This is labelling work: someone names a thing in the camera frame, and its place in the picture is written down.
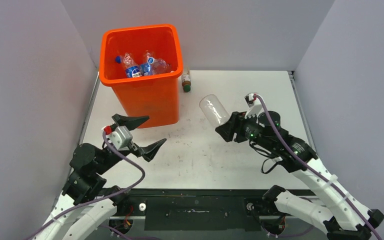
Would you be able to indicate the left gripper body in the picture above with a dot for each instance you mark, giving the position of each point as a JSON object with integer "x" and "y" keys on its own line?
{"x": 133, "y": 148}

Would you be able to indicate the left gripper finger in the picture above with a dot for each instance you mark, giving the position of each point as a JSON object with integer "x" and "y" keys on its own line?
{"x": 149, "y": 152}
{"x": 130, "y": 122}

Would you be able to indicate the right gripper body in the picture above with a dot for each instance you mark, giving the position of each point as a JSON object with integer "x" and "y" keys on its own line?
{"x": 248, "y": 128}

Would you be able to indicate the clear crushed bottle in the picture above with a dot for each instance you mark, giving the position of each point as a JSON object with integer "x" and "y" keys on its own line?
{"x": 214, "y": 110}

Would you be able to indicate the pepsi bottle back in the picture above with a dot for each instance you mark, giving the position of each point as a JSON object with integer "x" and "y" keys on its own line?
{"x": 130, "y": 67}

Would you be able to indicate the blue cap pepsi bottle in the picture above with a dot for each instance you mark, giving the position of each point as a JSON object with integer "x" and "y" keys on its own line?
{"x": 146, "y": 67}

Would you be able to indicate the small clear water bottle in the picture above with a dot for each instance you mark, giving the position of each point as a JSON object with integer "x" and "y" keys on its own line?
{"x": 160, "y": 66}

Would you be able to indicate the green cap brown bottle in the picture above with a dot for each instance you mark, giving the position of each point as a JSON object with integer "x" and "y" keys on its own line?
{"x": 186, "y": 81}

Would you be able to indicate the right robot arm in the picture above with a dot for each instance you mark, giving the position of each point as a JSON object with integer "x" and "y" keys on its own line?
{"x": 340, "y": 217}

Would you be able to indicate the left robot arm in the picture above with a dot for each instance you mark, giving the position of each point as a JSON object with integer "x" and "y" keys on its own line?
{"x": 85, "y": 203}

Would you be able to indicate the orange plastic bin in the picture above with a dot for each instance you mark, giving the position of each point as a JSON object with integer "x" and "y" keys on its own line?
{"x": 156, "y": 96}

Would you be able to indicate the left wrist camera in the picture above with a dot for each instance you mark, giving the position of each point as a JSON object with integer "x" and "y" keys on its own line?
{"x": 119, "y": 136}

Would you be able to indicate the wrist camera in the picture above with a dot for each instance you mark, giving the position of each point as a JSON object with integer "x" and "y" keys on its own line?
{"x": 119, "y": 136}
{"x": 254, "y": 105}

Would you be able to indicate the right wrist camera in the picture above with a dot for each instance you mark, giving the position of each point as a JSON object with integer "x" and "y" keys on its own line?
{"x": 254, "y": 105}

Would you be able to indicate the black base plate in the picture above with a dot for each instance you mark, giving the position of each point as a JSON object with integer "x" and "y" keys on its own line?
{"x": 199, "y": 210}

